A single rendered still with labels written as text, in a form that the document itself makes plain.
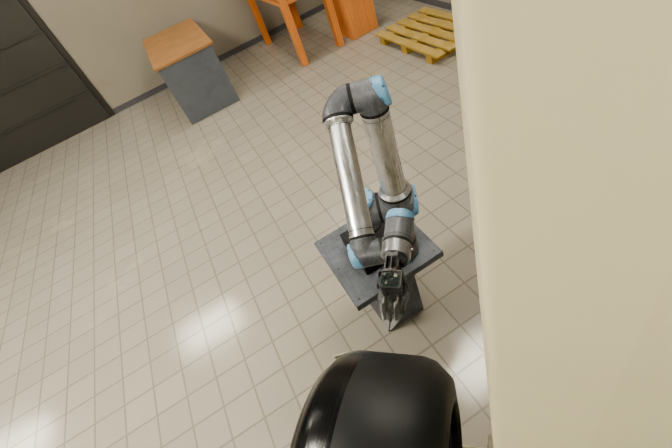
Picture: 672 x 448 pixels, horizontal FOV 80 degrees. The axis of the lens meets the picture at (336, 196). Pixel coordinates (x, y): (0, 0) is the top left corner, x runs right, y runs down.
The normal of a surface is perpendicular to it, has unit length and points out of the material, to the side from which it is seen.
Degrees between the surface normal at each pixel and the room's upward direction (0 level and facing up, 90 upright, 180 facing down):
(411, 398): 28
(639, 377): 90
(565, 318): 90
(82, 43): 90
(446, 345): 0
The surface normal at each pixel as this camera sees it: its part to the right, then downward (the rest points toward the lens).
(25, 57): 0.44, 0.51
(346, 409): -0.22, -0.85
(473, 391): -0.29, -0.69
